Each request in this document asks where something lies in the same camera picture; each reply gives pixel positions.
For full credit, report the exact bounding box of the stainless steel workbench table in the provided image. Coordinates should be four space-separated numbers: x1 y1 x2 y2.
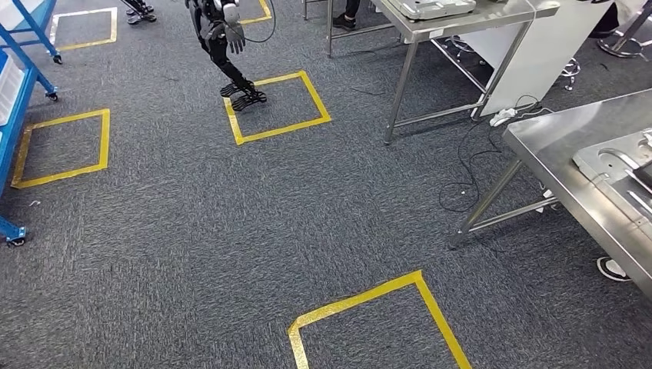
447 88 652 300

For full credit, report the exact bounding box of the blue metal shelf rack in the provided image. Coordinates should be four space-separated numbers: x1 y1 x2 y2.
0 48 59 249

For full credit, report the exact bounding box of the person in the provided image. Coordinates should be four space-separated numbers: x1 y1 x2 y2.
588 0 648 39
331 0 361 32

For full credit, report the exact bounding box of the white power strip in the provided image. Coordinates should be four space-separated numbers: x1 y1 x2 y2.
488 108 518 128

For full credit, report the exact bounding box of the grey stamped metal panel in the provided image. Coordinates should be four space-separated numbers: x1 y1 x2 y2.
388 0 477 20
571 127 652 220

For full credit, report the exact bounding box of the stainless steel side table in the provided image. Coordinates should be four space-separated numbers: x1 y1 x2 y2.
325 0 561 146

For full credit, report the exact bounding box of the white partition board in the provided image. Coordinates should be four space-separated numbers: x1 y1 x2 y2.
461 0 615 117

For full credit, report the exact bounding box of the chrome disc stool base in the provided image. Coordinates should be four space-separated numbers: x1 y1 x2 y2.
598 0 652 59

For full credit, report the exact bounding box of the clear plastic storage box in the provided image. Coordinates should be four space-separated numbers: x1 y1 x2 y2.
0 0 45 31

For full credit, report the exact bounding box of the thin black floor cable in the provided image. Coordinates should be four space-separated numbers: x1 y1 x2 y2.
438 96 541 212

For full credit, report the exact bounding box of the chrome ring stool base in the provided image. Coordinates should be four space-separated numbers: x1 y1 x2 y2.
560 55 583 91

